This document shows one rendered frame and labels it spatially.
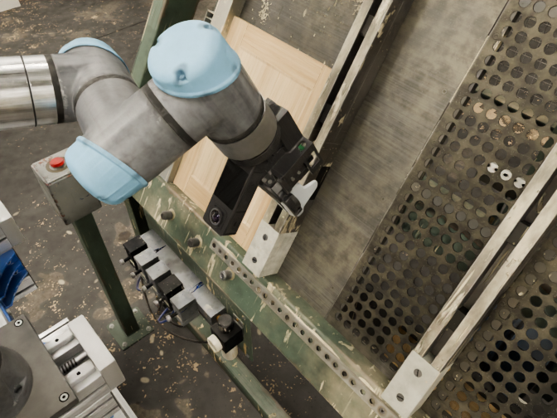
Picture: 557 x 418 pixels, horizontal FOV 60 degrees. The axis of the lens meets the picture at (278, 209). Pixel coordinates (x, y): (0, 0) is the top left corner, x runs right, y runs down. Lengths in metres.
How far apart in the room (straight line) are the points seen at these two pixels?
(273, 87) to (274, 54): 0.08
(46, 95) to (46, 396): 0.56
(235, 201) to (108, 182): 0.18
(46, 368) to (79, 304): 1.38
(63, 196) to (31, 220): 1.29
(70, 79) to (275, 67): 0.69
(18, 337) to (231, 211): 0.57
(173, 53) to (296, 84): 0.70
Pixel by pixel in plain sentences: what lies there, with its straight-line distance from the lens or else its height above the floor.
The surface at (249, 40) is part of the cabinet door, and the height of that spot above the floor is 1.27.
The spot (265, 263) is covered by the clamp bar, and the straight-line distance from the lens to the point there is 1.12.
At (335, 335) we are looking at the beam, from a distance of 1.10.
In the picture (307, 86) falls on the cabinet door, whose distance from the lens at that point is 1.11.
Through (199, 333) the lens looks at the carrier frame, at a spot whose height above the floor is 0.18.
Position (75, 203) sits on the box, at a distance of 1.55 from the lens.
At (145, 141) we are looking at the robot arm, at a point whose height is 1.57.
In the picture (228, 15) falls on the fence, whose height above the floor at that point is 1.31.
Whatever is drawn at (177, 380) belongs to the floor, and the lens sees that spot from 2.06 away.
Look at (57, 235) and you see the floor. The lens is 2.66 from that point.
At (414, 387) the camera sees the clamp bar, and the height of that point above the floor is 0.98.
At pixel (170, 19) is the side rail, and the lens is 1.50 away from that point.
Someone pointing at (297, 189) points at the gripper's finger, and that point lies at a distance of 0.67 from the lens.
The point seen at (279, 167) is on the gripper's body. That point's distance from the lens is 0.61.
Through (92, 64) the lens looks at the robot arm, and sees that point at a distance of 0.58.
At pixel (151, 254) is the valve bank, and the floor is 0.76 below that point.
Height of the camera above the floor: 1.85
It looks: 47 degrees down
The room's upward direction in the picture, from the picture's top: straight up
